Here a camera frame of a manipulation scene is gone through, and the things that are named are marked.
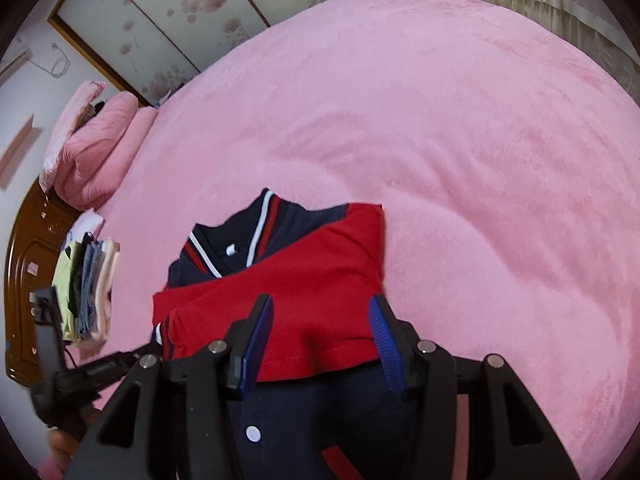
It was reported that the floral sliding door wardrobe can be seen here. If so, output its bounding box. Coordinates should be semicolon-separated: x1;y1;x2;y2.
47;0;358;108

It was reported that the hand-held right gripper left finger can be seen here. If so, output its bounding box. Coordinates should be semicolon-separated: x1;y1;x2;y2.
65;294;273;480

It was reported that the brown wooden headboard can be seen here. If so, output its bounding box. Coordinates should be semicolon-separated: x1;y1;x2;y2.
4;177;83;386

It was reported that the stack of folded clothes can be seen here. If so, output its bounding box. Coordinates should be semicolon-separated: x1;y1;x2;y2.
52;210;121;346

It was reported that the red and navy jacket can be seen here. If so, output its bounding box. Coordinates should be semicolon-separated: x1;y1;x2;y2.
150;188;431;480

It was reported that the pink wall frame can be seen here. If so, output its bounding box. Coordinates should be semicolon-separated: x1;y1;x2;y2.
0;114;35;190

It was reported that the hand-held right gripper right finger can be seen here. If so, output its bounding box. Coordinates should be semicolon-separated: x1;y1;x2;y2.
367;294;581;480

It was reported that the white wall cable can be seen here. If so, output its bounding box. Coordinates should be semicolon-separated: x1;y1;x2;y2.
22;42;69;79

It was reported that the white air conditioner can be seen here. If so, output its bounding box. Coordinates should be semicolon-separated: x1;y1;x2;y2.
0;42;31;83

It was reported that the pink bed blanket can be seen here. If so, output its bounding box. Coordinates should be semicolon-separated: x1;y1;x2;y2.
92;0;640;480

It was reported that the cream curtain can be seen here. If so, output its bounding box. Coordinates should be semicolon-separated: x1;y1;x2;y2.
430;0;640;106

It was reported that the pink lace pillow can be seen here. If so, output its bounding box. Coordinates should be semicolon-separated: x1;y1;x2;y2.
39;80;108;193

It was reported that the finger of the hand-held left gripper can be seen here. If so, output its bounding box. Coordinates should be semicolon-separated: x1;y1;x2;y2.
65;342;166;391

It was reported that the person's left hand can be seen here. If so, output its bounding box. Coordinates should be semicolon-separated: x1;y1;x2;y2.
46;410;101;472

